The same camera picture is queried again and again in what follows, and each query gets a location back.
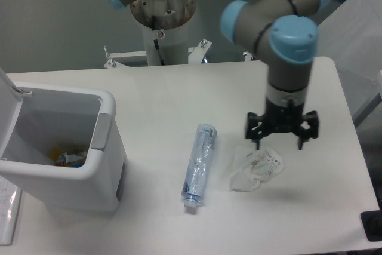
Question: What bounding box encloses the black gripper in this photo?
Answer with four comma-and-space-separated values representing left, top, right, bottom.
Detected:
245, 98, 319, 150

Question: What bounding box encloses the white push-lid trash can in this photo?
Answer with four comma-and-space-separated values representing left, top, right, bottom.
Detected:
1, 73, 127, 212

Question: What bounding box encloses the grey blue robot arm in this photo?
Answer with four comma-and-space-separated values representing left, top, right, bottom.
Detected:
108, 0, 331, 145

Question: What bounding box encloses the colourful trash inside can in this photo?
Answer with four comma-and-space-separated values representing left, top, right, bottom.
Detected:
48, 148, 88, 168

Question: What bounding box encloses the white mask in wrapper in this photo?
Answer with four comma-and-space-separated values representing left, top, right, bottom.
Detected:
229, 146, 284, 192

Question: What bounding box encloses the crushed clear plastic bottle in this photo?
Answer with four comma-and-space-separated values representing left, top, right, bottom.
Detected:
181, 124, 217, 211

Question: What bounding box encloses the white covered side table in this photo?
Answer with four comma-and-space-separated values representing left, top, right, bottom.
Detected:
318, 0, 381, 126

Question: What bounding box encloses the black object at table edge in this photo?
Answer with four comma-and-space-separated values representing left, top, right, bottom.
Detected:
361, 210, 381, 242

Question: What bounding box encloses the laminated paper sheet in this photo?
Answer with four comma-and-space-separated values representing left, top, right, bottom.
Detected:
0, 177, 22, 246

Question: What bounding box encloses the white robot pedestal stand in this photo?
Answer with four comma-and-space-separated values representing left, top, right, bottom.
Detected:
108, 0, 197, 66

